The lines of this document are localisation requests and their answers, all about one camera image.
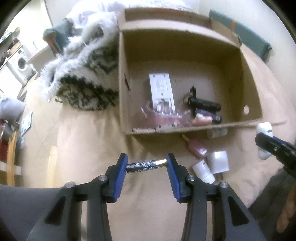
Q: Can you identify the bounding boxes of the wooden chair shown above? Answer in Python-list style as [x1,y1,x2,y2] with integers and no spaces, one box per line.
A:
[1,131,19,186]

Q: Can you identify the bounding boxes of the white medicine bottle red label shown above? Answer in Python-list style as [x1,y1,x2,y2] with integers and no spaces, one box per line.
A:
[192,160,216,184]

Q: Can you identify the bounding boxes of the pink foot keychain charm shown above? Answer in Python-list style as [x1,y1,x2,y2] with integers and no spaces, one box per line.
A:
[192,115,213,126]

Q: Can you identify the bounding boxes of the small white cylindrical jar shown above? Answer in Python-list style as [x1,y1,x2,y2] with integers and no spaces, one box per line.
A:
[207,128,228,140]

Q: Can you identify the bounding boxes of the teal cushion with orange stripe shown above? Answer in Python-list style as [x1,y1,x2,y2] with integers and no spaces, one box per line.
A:
[209,9,272,62]

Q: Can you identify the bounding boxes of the white washing machine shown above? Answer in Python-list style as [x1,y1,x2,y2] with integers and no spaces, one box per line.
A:
[6,47,36,86]

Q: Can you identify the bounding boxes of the white earbuds case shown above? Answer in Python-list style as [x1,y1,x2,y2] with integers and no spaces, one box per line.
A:
[255,122,273,160]

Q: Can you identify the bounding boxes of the clear pink toe separator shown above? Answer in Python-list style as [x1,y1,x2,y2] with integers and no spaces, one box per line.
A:
[141,102,192,128]

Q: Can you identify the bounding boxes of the teal upholstered armchair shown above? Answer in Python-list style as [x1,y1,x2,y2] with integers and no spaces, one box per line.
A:
[43,19,73,55]

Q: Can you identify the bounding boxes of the beige bed sheet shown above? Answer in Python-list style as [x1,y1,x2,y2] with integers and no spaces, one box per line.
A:
[33,47,295,240]

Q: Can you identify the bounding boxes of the white remote control back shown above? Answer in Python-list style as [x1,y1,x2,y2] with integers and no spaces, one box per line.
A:
[149,73,176,114]

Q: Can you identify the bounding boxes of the brown cardboard box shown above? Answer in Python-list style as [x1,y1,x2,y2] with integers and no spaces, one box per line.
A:
[116,6,265,136]

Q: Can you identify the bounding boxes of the fluffy grey white blanket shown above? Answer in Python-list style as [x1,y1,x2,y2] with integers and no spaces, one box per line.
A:
[41,12,119,111]

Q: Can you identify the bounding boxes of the person's right hand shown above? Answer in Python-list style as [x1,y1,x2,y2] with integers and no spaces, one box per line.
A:
[276,185,295,233]

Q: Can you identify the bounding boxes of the white crumpled duvet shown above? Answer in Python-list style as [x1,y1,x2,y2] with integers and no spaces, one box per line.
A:
[66,1,194,26]

